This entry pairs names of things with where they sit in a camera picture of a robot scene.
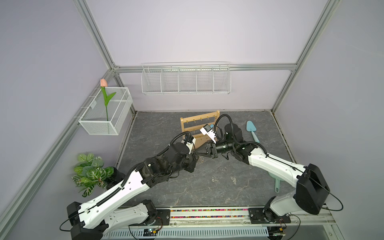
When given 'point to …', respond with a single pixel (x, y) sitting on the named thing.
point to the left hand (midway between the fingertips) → (196, 158)
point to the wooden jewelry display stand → (193, 124)
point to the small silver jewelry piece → (234, 180)
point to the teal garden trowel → (250, 127)
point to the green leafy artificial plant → (90, 173)
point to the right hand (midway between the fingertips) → (193, 154)
